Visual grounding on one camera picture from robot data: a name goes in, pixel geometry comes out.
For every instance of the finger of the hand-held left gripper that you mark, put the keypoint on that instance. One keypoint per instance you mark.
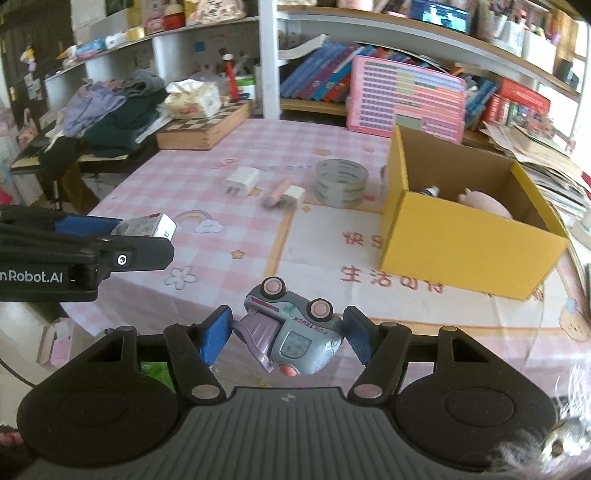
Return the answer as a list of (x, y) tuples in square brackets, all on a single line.
[(87, 226), (138, 256)]

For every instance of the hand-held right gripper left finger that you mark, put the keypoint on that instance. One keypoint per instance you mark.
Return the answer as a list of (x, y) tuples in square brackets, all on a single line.
[(217, 337)]

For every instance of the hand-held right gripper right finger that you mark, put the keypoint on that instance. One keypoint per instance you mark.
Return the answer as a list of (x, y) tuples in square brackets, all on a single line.
[(360, 337)]

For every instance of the small white printed box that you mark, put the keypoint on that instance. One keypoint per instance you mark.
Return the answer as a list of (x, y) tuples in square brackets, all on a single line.
[(152, 226)]

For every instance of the grey toy truck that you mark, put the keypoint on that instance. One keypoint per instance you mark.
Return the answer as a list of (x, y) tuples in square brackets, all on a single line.
[(295, 337)]

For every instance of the yellow cardboard box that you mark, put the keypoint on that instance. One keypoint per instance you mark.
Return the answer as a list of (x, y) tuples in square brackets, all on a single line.
[(452, 249)]

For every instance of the large white charger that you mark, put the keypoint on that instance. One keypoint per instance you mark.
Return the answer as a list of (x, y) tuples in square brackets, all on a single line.
[(244, 179)]

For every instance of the clear tape roll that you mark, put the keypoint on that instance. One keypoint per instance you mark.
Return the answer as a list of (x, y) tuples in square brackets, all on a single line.
[(339, 194)]

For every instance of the pink lip balm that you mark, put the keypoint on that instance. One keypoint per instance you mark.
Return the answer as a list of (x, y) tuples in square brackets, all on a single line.
[(274, 194)]

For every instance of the small white charger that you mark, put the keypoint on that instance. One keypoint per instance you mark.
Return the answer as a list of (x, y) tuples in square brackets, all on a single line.
[(293, 196)]

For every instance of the white spray bottle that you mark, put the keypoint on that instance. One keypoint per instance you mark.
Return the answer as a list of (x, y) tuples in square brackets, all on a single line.
[(429, 191)]

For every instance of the pink plush pig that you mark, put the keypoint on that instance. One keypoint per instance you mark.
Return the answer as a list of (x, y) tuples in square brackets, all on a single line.
[(485, 204)]

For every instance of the small pink box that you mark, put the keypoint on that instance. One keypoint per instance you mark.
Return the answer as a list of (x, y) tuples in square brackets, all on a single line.
[(55, 344)]

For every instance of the black side table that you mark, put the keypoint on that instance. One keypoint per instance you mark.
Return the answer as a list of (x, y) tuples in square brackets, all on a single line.
[(27, 161)]

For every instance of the pink checked tablecloth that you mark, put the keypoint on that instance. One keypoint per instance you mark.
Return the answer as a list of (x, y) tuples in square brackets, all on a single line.
[(300, 244)]

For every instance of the pile of clothes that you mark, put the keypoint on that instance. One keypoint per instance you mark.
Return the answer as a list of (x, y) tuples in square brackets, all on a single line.
[(120, 120)]

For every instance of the wooden chess box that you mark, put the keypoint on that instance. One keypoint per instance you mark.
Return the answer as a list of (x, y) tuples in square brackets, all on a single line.
[(203, 132)]

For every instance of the tissue box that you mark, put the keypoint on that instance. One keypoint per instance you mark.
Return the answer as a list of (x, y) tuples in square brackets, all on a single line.
[(194, 101)]

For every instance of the green white box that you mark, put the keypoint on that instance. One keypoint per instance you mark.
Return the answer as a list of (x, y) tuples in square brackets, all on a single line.
[(245, 87)]

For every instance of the pink learning tablet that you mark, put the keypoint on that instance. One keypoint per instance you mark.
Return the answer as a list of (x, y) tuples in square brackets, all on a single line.
[(392, 92)]

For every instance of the pink paper craft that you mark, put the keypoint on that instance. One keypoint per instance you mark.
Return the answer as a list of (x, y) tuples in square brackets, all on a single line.
[(214, 11)]

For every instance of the row of blue books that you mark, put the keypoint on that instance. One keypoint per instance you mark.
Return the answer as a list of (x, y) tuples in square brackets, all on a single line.
[(314, 74)]

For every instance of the stack of papers and books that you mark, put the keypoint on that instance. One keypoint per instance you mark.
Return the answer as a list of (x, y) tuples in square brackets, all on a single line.
[(545, 157)]

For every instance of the red boxes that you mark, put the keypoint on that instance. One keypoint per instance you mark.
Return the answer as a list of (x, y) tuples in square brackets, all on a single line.
[(517, 99)]

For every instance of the tablet screen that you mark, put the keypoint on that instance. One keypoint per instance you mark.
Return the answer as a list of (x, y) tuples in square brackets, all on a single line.
[(443, 16)]

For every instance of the white pen bin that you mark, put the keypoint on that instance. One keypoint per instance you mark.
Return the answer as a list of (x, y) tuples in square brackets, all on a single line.
[(539, 50)]

